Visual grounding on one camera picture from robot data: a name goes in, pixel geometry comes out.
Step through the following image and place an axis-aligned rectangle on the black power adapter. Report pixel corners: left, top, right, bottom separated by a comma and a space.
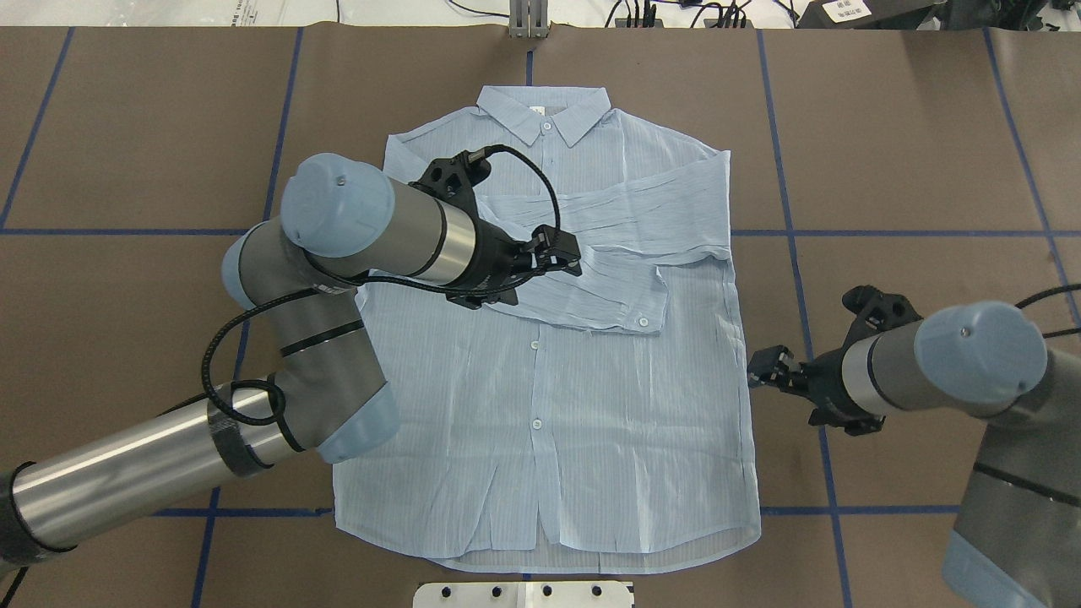
796, 1, 943, 30

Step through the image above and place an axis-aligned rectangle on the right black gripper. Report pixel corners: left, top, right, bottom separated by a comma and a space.
748, 344, 885, 437

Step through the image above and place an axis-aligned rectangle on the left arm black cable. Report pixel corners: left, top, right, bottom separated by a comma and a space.
200, 145, 563, 453

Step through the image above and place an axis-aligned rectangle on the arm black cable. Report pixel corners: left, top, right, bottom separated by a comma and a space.
200, 145, 563, 453
1013, 283, 1081, 340

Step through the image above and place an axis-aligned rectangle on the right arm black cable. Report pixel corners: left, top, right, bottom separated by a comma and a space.
1013, 283, 1081, 340

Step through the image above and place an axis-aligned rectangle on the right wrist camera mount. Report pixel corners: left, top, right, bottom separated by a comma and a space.
841, 285, 924, 349

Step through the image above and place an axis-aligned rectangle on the aluminium frame post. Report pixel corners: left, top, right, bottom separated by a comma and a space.
508, 0, 551, 39

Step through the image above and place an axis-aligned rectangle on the light blue button shirt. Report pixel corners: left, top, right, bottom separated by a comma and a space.
333, 85, 762, 574

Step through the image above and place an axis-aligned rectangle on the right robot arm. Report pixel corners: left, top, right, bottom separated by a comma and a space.
747, 285, 1080, 607

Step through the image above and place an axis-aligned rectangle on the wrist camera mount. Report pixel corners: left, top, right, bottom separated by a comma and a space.
408, 147, 492, 204
841, 285, 924, 349

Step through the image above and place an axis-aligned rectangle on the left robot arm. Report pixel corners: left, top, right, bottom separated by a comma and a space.
3, 144, 582, 573

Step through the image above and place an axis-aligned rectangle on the black usb hub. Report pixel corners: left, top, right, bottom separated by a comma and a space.
603, 1, 753, 30

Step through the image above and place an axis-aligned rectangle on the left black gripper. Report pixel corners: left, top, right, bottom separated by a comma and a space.
456, 215, 583, 309

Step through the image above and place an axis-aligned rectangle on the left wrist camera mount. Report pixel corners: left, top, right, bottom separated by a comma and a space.
408, 147, 492, 204

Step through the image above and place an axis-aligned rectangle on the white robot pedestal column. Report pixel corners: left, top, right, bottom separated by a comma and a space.
412, 580, 637, 607

